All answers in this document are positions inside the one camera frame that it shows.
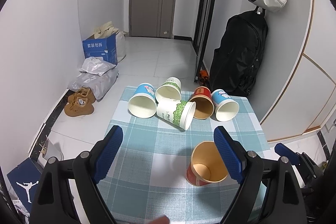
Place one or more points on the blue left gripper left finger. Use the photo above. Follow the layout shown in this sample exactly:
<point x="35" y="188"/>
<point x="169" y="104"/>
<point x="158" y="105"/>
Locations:
<point x="104" y="152"/>

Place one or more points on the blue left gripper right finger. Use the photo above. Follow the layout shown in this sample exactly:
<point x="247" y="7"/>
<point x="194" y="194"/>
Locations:
<point x="230" y="153"/>

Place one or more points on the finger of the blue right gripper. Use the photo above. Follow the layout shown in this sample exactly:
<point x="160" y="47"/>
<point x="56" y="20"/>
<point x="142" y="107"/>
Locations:
<point x="284" y="151"/>

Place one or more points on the blue white paper cup right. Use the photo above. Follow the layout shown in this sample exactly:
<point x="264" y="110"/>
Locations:
<point x="225" y="107"/>

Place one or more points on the blue white paper cup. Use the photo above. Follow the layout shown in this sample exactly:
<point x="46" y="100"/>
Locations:
<point x="142" y="104"/>
<point x="225" y="107"/>

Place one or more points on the green white paper cup front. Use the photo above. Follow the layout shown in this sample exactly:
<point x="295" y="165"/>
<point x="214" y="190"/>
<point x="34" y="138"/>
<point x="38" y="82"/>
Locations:
<point x="178" y="113"/>

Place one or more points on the green white paper cup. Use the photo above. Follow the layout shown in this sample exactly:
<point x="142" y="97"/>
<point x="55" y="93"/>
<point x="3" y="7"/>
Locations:
<point x="178" y="113"/>
<point x="169" y="90"/>

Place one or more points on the small red paper cup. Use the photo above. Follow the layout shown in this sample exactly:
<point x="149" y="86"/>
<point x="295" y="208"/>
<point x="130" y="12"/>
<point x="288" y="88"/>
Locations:
<point x="204" y="104"/>

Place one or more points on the green white paper cup rear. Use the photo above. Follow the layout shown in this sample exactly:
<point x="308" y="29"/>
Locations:
<point x="169" y="90"/>

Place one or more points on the person's left hand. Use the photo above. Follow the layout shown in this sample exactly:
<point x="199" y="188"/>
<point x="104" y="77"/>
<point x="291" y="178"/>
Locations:
<point x="161" y="220"/>

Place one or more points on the brown shoe front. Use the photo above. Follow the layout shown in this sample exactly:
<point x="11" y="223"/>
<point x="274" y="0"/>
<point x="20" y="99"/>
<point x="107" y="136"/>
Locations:
<point x="79" y="107"/>

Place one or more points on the brown shoe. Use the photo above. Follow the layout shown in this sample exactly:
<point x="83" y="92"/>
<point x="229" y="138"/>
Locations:
<point x="82" y="93"/>
<point x="79" y="107"/>

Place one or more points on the teal checked tablecloth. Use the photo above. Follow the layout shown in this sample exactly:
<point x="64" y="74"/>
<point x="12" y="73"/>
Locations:
<point x="148" y="176"/>

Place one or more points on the brown shoe rear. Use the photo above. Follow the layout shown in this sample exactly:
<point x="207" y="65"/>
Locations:
<point x="82" y="93"/>

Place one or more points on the white trash bin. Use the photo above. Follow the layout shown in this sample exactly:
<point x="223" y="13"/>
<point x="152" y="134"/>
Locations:
<point x="48" y="150"/>

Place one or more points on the grey plastic parcel bag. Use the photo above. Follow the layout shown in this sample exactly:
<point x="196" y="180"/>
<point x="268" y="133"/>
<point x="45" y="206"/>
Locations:
<point x="99" y="85"/>

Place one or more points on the white plastic parcel bag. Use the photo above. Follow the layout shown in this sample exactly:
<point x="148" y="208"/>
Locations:
<point x="96" y="66"/>

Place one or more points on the blue Jordan shoe box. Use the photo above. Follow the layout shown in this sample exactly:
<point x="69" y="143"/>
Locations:
<point x="25" y="179"/>

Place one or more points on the black backpack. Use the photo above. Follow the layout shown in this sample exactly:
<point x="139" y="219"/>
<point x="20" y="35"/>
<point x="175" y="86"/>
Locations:
<point x="236" y="62"/>

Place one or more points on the blue cardboard box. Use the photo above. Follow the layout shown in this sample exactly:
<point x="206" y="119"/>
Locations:
<point x="104" y="49"/>

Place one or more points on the black sliding door frame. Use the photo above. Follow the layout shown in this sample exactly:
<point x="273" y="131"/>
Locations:
<point x="201" y="35"/>

